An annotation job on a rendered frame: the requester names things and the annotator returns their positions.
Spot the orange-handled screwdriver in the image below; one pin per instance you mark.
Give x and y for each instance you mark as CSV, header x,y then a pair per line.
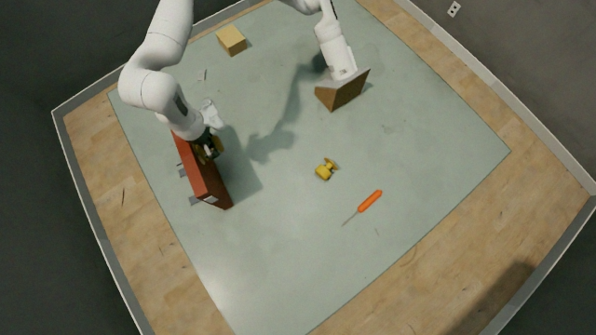
x,y
363,206

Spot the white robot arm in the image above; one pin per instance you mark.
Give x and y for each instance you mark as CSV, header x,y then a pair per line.
x,y
165,43

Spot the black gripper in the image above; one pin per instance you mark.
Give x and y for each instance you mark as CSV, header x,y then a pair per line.
x,y
206,143

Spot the yellow door knob with grey spindle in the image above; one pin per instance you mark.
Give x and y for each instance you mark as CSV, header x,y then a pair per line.
x,y
201,152

